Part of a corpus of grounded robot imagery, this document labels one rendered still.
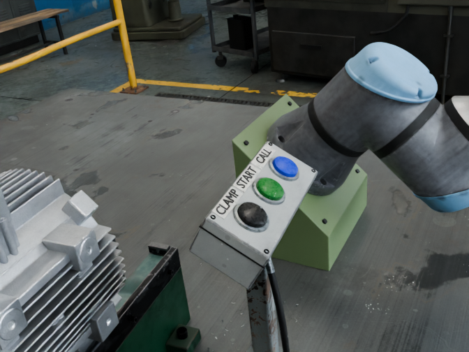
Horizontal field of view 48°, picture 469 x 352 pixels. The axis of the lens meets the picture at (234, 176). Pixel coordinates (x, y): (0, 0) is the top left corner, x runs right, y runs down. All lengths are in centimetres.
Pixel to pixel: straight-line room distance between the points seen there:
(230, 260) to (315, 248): 36
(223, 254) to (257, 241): 4
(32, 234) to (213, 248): 17
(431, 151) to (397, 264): 21
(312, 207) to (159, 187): 42
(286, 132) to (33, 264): 47
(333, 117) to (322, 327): 30
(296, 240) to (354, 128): 20
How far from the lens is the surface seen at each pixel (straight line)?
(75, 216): 55
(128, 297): 68
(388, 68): 75
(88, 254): 52
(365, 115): 76
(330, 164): 82
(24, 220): 54
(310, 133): 80
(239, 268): 50
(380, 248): 91
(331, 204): 87
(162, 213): 105
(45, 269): 50
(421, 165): 78
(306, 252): 86
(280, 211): 53
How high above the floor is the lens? 134
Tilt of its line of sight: 28 degrees down
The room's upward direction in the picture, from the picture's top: 6 degrees counter-clockwise
